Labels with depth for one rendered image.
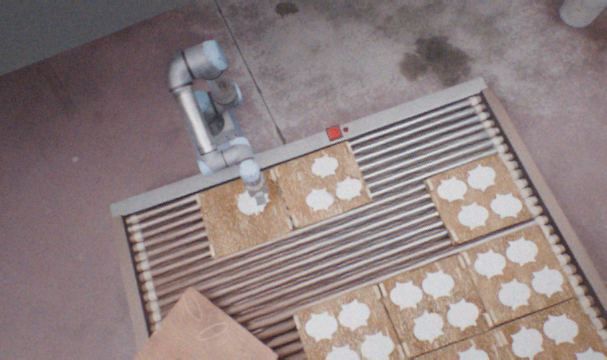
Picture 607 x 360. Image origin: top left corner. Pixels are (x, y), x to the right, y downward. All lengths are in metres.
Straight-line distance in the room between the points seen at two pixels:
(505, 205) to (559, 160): 1.38
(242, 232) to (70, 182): 1.84
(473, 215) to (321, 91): 1.72
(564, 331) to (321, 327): 1.06
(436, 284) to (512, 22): 2.55
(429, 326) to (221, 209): 1.12
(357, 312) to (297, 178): 0.71
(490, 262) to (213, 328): 1.30
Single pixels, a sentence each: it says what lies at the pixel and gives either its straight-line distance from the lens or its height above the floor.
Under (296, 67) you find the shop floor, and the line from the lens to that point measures 3.61.
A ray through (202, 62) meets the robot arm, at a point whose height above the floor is 1.60.
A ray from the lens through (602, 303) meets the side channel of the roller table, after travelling 2.42.
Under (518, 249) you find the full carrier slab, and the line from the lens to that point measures 2.30.
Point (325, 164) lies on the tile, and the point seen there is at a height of 0.95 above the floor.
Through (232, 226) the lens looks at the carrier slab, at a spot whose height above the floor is 0.94.
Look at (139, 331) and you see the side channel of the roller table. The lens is 2.24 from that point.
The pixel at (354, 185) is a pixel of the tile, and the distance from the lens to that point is 2.19.
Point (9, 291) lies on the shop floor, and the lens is 3.72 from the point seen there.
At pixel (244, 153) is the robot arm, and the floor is 1.42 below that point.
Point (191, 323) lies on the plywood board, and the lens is 2.07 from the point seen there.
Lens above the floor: 3.03
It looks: 72 degrees down
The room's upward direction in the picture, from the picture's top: 8 degrees counter-clockwise
